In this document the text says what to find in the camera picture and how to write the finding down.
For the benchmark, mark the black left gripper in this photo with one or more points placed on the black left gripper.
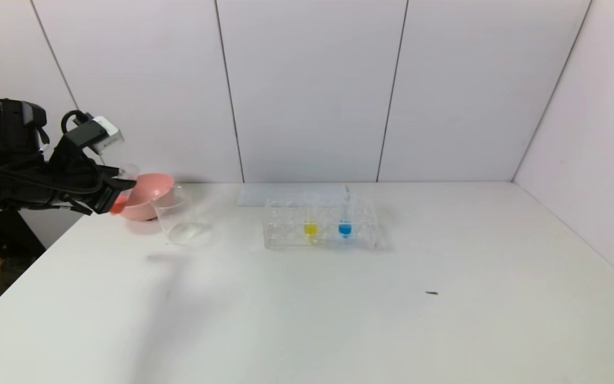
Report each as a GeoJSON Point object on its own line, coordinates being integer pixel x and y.
{"type": "Point", "coordinates": [104, 195]}

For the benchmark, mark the test tube with red pigment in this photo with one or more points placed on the test tube with red pigment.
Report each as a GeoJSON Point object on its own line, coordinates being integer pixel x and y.
{"type": "Point", "coordinates": [118, 205]}

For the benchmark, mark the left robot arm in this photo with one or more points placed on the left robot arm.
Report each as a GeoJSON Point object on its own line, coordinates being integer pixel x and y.
{"type": "Point", "coordinates": [8, 128]}

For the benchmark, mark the clear glass beaker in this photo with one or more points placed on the clear glass beaker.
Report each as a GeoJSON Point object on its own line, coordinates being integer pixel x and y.
{"type": "Point", "coordinates": [182, 226]}

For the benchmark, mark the test tube with yellow pigment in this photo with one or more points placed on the test tube with yellow pigment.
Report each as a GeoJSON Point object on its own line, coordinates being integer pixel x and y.
{"type": "Point", "coordinates": [310, 230]}

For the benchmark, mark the test tube with blue pigment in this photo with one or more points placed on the test tube with blue pigment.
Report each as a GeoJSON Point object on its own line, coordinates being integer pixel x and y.
{"type": "Point", "coordinates": [345, 229]}

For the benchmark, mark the clear acrylic test tube rack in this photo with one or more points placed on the clear acrylic test tube rack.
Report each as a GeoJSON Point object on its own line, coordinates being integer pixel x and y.
{"type": "Point", "coordinates": [363, 229]}

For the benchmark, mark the pink plastic bowl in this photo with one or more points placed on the pink plastic bowl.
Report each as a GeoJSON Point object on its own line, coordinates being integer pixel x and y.
{"type": "Point", "coordinates": [150, 197]}

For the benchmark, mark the white paper sheet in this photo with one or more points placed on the white paper sheet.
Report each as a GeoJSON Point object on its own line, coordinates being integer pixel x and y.
{"type": "Point", "coordinates": [285, 192]}

